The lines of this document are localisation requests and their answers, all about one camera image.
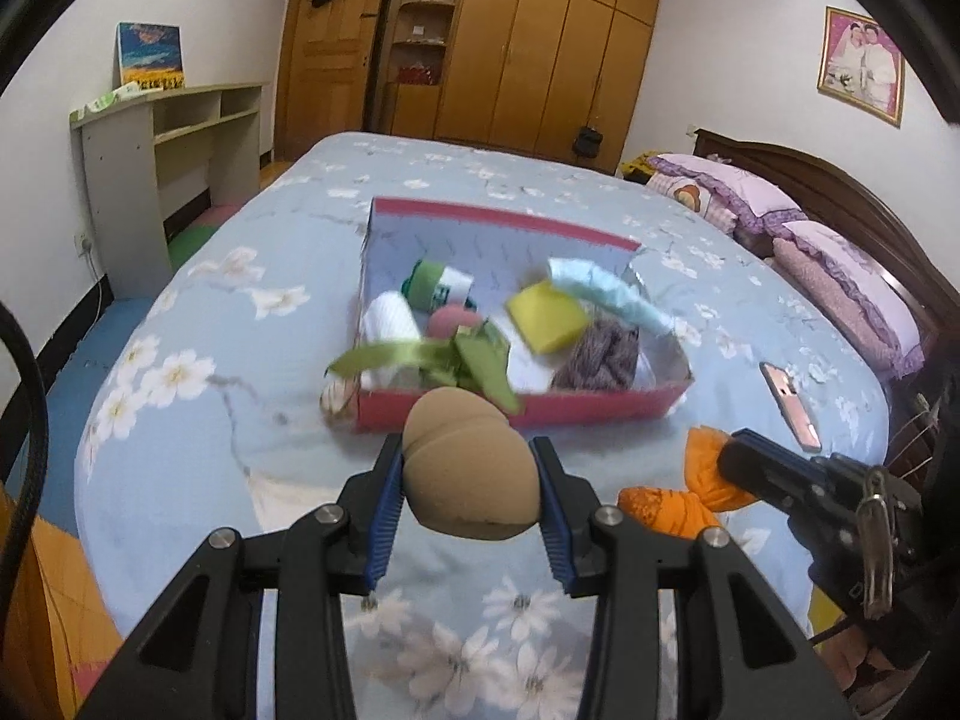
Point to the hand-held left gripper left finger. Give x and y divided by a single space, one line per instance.
382 529

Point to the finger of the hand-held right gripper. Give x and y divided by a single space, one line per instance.
757 469

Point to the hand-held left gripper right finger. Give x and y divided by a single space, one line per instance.
559 536

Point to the beige makeup sponge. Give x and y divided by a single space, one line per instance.
465 472

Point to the orange cloth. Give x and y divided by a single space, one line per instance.
660 510

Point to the pink cardboard box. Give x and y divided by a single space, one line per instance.
585 409

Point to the white cloth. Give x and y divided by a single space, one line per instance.
529 371

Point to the brown knitted hat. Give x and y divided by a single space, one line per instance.
600 352

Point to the green ribbon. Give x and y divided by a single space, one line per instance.
480 360

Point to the pink makeup sponge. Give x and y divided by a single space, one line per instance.
450 321

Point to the yellow sponge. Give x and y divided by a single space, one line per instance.
544 315

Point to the light blue cloth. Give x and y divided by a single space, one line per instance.
607 292

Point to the green-capped white bottle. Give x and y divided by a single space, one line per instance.
442 285

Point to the person's right hand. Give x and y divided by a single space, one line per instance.
851 656

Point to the metal spring clip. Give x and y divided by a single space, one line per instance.
874 540

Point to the pink smartphone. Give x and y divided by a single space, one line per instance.
791 405

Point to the blue floral bed sheet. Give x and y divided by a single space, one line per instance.
262 405

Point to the pink textured pillow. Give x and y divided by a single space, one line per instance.
825 300

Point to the purple ruffled pillow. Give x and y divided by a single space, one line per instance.
862 277

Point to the purple cartoon print pillow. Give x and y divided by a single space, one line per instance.
720 180

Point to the dark wooden headboard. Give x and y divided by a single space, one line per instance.
825 180

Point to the yellow plush toy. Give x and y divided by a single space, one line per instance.
637 163

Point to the colourful foam floor mat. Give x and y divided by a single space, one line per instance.
97 345

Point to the black hanging bag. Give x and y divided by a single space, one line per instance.
589 141

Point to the pale green shelf unit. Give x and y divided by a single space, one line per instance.
120 202

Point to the wooden door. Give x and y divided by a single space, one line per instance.
322 82

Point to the red ornament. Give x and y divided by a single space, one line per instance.
416 75

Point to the wooden wardrobe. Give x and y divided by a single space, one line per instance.
525 52

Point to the green tissue pack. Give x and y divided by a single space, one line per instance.
112 101

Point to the blue and yellow painting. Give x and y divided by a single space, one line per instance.
151 56

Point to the white wall socket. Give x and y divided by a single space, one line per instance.
83 244

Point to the framed wall picture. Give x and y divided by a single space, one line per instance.
862 64

